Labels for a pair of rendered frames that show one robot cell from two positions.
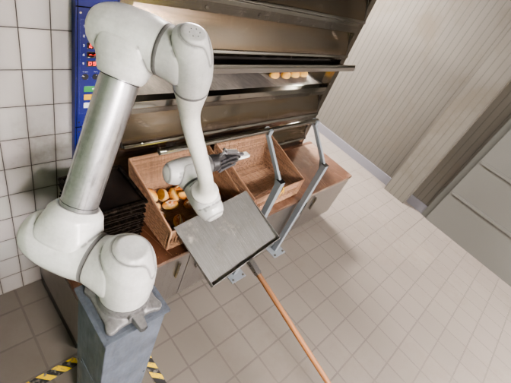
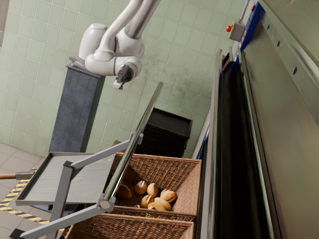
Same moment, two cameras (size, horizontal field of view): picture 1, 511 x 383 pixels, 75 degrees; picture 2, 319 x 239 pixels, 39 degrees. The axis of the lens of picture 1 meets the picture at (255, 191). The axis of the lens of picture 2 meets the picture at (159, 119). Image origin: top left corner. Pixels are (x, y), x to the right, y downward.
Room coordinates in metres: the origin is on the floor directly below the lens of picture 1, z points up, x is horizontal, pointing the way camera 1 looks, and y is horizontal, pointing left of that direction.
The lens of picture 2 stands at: (3.13, -0.65, 1.87)
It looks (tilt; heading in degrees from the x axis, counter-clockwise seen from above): 21 degrees down; 150
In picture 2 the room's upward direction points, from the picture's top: 18 degrees clockwise
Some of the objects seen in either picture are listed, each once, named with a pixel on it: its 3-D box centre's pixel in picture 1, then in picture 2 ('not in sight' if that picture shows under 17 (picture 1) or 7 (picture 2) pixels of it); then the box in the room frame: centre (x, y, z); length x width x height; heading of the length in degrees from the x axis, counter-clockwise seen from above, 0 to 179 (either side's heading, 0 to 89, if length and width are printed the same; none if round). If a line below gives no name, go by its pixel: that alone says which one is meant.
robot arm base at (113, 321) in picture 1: (127, 299); (86, 61); (0.54, 0.22, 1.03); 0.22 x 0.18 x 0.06; 58
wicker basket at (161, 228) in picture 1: (188, 191); (145, 192); (1.47, 0.36, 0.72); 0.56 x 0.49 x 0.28; 149
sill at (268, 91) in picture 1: (249, 93); not in sight; (2.11, 0.31, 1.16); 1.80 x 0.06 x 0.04; 149
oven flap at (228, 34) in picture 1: (273, 37); (273, 90); (2.10, 0.29, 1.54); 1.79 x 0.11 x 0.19; 149
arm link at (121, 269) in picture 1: (125, 267); (96, 41); (0.55, 0.25, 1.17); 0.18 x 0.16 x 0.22; 92
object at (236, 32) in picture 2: not in sight; (236, 31); (0.79, 1.02, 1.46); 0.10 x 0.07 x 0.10; 149
